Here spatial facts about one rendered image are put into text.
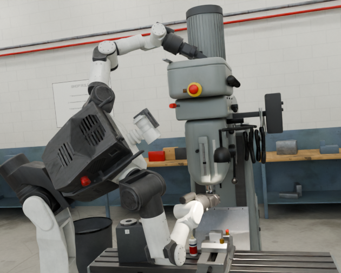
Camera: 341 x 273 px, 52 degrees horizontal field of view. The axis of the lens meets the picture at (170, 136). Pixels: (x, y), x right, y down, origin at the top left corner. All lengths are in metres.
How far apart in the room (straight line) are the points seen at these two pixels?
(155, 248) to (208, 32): 1.13
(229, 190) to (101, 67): 1.07
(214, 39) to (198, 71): 0.44
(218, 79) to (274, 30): 4.55
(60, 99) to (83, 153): 5.72
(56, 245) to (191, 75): 0.87
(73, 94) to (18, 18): 1.83
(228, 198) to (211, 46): 0.89
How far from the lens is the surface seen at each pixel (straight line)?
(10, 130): 7.60
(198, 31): 1.91
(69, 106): 6.83
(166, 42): 1.69
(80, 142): 1.23
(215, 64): 1.50
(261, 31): 6.00
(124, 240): 1.88
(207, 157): 1.60
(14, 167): 1.45
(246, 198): 2.13
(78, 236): 3.46
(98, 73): 1.54
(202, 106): 1.58
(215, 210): 2.16
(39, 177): 1.41
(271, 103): 1.89
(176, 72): 1.51
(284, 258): 1.88
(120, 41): 1.67
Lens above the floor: 1.68
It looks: 4 degrees down
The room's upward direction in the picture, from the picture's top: 5 degrees counter-clockwise
